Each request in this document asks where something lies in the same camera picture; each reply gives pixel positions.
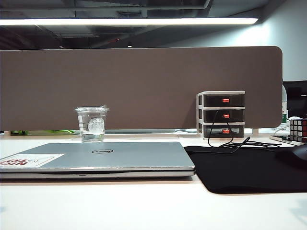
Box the clear plastic Starbucks cup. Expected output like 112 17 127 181
74 104 110 143

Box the silver Dell laptop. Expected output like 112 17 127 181
0 141 196 180

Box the white red laptop sticker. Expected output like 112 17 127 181
0 153 66 168

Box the brown desk partition panel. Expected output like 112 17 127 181
0 46 283 131

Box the white desktop drawer organizer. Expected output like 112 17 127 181
196 90 246 140

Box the green plastic bag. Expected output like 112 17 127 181
45 129 75 135

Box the long ceiling light strip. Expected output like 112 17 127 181
0 17 260 26

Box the black mouse pad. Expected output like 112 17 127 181
183 144 307 195

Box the flat device under cube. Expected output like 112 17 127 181
269 134 307 146

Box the plastic bottle with green label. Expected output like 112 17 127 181
281 83 289 126

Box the Rubik's cube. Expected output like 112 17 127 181
288 117 307 144

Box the black office chair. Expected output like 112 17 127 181
283 80 307 119

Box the black computer mouse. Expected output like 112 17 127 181
275 145 307 166

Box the grey desk cable cover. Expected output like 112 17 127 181
71 133 181 140

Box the thin black cable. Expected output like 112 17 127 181
208 109 283 154

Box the dark drawer with red handle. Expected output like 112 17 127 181
203 109 246 123
203 94 246 107
203 124 245 138

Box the white cable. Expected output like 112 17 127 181
272 124 291 133

